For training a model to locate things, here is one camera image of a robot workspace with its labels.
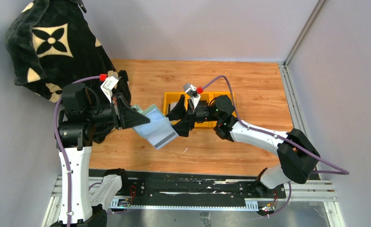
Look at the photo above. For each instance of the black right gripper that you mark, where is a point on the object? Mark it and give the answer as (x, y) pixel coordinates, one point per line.
(190, 116)

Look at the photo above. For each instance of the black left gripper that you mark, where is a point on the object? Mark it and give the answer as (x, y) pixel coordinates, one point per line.
(119, 111)

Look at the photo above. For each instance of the silver magstripe credit card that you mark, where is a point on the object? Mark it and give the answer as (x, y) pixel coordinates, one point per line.
(162, 139)

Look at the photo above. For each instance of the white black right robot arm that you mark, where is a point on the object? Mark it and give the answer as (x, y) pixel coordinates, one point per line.
(294, 150)

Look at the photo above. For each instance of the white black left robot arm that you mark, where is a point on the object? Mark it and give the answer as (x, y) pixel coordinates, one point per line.
(75, 127)

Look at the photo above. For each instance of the yellow left plastic bin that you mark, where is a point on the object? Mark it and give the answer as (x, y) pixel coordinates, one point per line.
(171, 100)

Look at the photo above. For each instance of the yellow middle plastic bin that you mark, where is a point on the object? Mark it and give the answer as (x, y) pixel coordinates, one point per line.
(205, 100)

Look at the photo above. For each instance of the black cream floral blanket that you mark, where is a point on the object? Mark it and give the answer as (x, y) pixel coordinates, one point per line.
(51, 45)

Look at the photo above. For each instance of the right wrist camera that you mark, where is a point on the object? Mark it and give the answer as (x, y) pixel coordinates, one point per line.
(194, 96)

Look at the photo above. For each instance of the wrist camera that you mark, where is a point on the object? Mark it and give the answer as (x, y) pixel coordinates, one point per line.
(109, 83)
(194, 96)

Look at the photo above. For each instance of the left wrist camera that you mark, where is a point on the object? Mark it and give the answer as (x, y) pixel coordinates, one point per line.
(109, 83)

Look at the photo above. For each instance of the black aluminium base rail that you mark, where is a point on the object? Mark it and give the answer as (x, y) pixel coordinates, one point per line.
(175, 191)

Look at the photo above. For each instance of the aluminium corner frame post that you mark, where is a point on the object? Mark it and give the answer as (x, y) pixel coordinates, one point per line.
(293, 103)

